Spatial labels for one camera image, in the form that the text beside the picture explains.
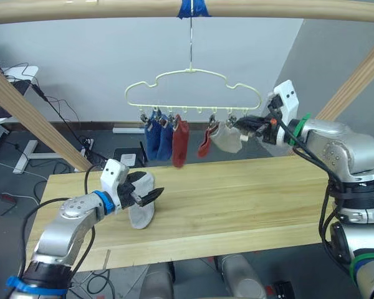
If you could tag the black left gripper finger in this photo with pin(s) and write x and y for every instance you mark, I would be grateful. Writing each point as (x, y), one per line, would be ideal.
(136, 178)
(151, 195)

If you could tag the horizontal wooden beam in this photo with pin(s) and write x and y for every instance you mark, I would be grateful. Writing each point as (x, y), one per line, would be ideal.
(81, 9)

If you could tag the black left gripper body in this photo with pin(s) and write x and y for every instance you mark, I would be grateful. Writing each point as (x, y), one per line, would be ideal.
(126, 195)

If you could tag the red black tool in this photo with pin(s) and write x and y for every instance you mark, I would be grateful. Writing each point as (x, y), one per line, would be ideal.
(4, 197)

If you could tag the long red sock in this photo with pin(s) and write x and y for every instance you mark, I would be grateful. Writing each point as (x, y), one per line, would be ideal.
(180, 143)

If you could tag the pale yellow clip hanger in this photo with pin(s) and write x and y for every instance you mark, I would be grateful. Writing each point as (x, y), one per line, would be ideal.
(193, 72)

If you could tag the blue tape strip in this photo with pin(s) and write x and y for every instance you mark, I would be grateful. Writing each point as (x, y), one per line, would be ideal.
(201, 8)

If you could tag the grey rounded shape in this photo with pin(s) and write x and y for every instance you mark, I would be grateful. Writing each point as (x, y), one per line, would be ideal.
(157, 281)
(241, 277)

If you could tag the slanted wooden post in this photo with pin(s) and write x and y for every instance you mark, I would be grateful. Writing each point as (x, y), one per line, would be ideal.
(34, 118)
(352, 84)

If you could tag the white power strip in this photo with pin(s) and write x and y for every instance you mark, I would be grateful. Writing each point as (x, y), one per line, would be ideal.
(88, 146)

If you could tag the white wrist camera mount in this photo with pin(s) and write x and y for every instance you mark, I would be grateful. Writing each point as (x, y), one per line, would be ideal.
(288, 96)
(110, 174)

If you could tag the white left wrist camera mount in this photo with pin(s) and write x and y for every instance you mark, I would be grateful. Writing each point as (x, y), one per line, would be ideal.
(110, 174)

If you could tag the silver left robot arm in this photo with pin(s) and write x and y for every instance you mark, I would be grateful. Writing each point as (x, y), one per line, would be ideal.
(71, 222)

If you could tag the black floor tray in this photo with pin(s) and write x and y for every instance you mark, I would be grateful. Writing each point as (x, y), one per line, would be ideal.
(127, 157)

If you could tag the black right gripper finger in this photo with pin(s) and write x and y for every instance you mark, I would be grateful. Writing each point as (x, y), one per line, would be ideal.
(251, 127)
(251, 119)

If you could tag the white grey sock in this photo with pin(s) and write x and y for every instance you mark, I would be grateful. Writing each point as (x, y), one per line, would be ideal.
(227, 140)
(141, 215)

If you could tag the blue sock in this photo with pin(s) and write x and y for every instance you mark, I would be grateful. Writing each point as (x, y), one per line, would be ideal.
(151, 140)
(165, 140)

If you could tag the flat white box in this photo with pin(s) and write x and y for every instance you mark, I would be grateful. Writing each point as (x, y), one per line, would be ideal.
(127, 129)

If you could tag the small black box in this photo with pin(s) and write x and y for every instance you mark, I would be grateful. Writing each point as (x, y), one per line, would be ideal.
(283, 290)

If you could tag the short red sock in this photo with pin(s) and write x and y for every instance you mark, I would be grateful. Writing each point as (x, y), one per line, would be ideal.
(205, 144)

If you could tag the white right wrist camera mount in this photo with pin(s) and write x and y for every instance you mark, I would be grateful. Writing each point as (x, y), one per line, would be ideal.
(288, 96)

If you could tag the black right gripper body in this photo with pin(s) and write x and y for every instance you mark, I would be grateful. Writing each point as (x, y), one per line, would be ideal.
(269, 130)

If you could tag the white side desk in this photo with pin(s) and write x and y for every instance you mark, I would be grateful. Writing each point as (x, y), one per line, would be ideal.
(29, 71)

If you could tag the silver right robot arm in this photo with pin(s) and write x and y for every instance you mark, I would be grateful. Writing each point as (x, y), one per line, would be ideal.
(346, 149)

